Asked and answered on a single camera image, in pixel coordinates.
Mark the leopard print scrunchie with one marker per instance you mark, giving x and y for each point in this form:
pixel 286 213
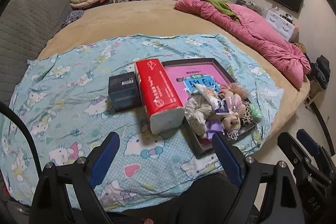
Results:
pixel 247 118

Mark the pink coral cloth item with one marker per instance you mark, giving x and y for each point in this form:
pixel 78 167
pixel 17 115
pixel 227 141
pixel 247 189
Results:
pixel 224 93

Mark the pink quilted comforter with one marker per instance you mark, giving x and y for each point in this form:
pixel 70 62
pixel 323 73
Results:
pixel 254 31

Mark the round tan bed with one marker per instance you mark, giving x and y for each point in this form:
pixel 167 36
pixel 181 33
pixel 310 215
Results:
pixel 160 18

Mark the white floral scrunchie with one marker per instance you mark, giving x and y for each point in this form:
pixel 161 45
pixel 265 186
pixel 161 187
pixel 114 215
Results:
pixel 197 111

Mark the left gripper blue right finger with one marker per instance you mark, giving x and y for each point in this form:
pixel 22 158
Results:
pixel 230 157

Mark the white snack packet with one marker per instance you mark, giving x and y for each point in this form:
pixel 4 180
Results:
pixel 218 105

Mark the dark clothes pile on chair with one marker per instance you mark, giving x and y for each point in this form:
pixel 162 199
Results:
pixel 320 71

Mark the green egg sponge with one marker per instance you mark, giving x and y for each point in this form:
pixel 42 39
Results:
pixel 256 113

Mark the green garment on comforter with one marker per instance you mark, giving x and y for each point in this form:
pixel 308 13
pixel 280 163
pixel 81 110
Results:
pixel 222 6

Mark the purple satin bow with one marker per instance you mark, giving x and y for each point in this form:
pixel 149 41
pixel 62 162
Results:
pixel 213 126

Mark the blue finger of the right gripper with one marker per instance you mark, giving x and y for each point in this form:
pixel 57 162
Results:
pixel 313 148
pixel 297 157

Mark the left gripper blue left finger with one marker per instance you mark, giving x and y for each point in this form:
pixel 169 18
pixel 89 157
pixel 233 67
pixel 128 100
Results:
pixel 100 159

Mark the black cardboard box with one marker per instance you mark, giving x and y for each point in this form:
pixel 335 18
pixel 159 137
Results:
pixel 124 92

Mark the Hello Kitty blue blanket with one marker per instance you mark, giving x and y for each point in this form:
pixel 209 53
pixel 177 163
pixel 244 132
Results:
pixel 63 100

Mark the purple tray with pink book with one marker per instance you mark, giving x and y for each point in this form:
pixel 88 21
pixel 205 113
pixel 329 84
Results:
pixel 184 74

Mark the grey quilted headboard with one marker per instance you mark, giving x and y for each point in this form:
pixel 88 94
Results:
pixel 26 27

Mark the white drawer cabinet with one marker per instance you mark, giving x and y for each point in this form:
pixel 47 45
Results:
pixel 287 30

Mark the dark floral pillow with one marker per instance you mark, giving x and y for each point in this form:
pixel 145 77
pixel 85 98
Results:
pixel 72 17

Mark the red white tissue pack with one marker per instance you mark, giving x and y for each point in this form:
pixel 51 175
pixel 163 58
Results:
pixel 163 107

